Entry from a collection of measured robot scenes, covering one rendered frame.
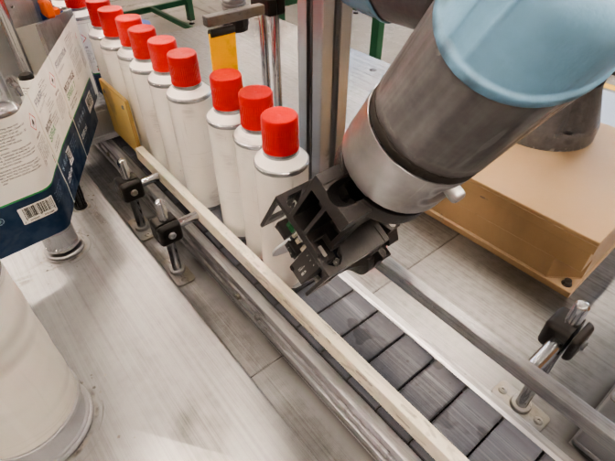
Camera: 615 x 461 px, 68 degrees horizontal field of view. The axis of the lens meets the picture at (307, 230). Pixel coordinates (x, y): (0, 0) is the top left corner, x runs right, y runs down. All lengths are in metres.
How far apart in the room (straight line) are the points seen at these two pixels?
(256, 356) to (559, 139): 0.50
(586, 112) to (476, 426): 0.46
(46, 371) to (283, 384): 0.23
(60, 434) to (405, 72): 0.37
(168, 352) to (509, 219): 0.44
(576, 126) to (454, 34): 0.56
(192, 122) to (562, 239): 0.46
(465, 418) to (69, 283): 0.44
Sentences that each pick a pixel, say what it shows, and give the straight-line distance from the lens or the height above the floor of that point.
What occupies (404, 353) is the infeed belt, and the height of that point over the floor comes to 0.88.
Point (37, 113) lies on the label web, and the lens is 0.58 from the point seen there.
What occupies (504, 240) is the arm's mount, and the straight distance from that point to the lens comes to 0.66.
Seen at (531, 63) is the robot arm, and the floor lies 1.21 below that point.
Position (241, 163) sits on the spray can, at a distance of 0.47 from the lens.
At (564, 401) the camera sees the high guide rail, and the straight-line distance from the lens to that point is 0.40.
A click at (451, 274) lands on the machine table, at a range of 0.63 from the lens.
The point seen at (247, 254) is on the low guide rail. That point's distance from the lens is 0.51.
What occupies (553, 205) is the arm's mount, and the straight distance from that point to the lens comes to 0.63.
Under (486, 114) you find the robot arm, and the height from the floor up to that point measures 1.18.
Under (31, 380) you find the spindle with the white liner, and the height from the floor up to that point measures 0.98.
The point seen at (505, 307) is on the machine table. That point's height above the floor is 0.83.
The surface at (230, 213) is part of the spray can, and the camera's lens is 0.56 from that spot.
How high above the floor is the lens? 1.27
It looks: 42 degrees down
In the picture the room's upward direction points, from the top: straight up
